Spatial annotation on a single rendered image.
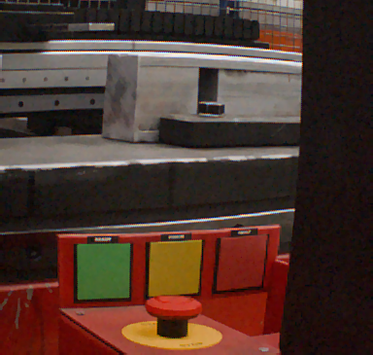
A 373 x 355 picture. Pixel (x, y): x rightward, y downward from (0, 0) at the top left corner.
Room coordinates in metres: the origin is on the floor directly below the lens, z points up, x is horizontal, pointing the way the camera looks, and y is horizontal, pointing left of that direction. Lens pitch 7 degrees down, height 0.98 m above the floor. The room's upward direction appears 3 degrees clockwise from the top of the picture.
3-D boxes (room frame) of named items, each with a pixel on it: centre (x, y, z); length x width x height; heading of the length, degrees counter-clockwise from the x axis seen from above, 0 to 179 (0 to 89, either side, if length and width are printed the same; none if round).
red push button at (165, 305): (0.66, 0.00, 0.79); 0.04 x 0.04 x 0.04
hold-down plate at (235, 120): (1.14, -0.11, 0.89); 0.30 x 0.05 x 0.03; 130
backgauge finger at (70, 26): (1.19, 0.18, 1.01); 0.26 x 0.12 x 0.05; 40
